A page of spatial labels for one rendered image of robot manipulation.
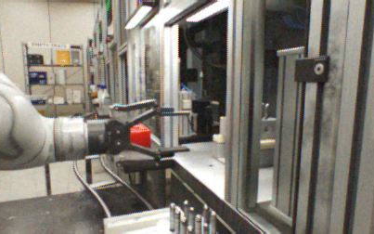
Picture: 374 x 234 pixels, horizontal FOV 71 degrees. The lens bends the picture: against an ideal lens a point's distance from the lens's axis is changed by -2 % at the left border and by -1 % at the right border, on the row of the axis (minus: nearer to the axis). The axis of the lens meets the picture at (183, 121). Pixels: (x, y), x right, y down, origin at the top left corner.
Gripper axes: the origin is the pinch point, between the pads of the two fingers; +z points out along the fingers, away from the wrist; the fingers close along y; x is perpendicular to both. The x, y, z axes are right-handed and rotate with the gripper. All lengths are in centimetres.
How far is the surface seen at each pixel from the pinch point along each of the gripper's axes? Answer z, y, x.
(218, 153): 13.5, -7.8, 4.5
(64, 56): -60, 73, 644
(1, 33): -211, 133, 750
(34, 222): -38, -33, 32
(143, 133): -2.7, -4.9, 25.9
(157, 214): -8.7, -12.8, -13.2
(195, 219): -7.8, -5.8, -29.2
